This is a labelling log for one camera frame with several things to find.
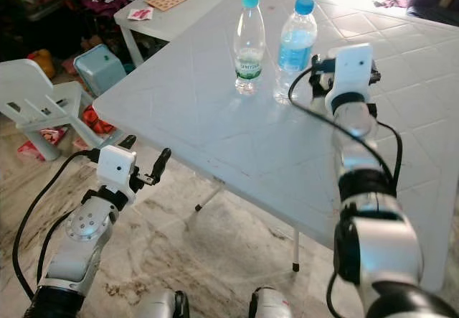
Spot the clear bottle blue label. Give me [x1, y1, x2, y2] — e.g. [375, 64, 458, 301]
[273, 0, 318, 106]

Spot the large white plastic table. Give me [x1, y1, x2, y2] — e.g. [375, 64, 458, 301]
[92, 0, 459, 294]

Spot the clear bottle green label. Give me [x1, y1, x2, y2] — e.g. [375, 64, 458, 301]
[233, 0, 268, 95]

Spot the teal plastic box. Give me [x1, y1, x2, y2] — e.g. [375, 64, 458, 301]
[73, 43, 126, 98]

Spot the pink cloth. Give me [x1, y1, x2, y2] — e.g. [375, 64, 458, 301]
[373, 0, 410, 9]

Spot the yellow toy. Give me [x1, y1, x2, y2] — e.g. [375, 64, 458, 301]
[29, 47, 57, 78]

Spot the white plastic chair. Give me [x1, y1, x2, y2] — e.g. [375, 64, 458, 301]
[0, 58, 94, 162]

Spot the silver robot left leg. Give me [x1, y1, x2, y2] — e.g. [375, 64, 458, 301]
[133, 289, 191, 318]

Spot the silver robot leg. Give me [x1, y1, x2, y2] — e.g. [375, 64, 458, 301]
[133, 289, 191, 318]
[250, 286, 293, 318]

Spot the small red white packet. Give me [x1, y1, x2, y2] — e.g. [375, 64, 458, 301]
[127, 6, 153, 22]

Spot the small white plastic table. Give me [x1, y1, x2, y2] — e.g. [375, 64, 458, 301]
[113, 0, 246, 67]

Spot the silver robot right leg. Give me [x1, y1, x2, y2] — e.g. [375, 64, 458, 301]
[250, 286, 293, 318]

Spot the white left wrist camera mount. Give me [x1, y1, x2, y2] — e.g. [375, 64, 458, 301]
[97, 146, 138, 192]

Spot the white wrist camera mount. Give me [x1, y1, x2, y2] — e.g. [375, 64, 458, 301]
[324, 43, 375, 114]
[97, 146, 138, 192]

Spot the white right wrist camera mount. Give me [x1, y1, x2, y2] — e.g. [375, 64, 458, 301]
[324, 43, 375, 114]

